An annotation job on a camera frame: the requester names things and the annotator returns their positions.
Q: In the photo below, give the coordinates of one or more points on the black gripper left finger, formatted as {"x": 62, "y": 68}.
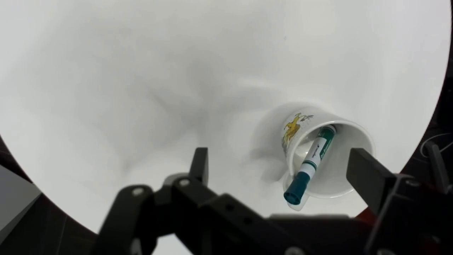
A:
{"x": 198, "y": 169}

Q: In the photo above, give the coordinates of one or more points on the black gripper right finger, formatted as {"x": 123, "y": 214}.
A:
{"x": 371, "y": 180}

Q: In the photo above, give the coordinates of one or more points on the teal and white marker pen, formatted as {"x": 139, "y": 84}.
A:
{"x": 309, "y": 166}

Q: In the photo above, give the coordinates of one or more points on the white ceramic mug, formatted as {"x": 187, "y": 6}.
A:
{"x": 304, "y": 149}

